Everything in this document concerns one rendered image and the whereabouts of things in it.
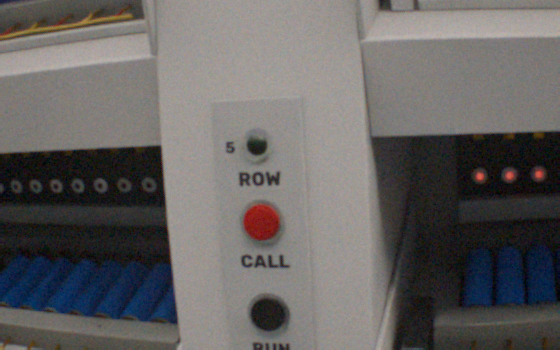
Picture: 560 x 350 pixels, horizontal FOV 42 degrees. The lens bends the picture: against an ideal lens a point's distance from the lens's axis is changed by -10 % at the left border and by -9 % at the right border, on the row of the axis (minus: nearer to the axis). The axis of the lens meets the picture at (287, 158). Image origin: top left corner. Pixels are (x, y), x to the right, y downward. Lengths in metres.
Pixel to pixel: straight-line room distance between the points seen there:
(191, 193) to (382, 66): 0.10
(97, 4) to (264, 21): 0.14
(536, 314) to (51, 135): 0.28
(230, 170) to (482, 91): 0.12
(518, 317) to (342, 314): 0.11
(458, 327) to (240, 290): 0.13
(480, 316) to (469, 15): 0.16
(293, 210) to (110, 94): 0.11
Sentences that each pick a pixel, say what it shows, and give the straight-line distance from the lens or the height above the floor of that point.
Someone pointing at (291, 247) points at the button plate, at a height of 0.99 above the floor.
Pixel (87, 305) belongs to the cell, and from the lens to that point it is 0.50.
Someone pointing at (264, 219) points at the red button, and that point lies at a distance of 0.35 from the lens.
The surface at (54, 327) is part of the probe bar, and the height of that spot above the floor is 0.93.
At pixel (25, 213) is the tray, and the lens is 0.62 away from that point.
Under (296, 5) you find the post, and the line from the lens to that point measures 0.34.
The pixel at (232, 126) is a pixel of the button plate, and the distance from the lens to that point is 0.35.
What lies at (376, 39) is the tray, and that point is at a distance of 0.34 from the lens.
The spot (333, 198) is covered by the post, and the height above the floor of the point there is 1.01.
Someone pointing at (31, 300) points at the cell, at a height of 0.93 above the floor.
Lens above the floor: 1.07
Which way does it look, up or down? 6 degrees down
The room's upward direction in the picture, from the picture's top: 3 degrees counter-clockwise
